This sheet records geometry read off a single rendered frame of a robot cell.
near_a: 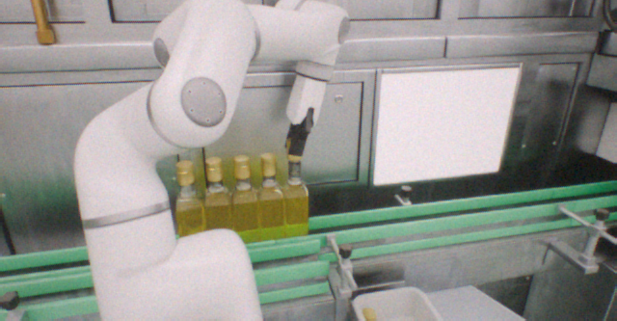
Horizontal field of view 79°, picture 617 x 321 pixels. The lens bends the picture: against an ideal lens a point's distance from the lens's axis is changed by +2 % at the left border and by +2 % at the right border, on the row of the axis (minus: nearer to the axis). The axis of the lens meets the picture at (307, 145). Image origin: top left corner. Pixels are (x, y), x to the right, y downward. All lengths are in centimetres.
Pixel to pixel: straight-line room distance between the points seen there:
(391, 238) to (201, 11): 72
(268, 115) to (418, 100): 40
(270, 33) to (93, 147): 29
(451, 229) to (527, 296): 74
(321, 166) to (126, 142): 63
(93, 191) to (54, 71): 56
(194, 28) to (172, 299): 27
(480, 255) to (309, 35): 77
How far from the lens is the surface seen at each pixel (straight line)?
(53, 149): 104
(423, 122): 106
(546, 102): 134
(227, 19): 44
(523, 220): 117
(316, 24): 60
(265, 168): 81
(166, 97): 38
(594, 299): 152
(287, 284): 83
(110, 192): 41
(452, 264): 108
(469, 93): 111
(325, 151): 98
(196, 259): 42
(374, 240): 95
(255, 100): 90
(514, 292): 168
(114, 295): 43
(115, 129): 47
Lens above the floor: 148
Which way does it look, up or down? 21 degrees down
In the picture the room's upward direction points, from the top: straight up
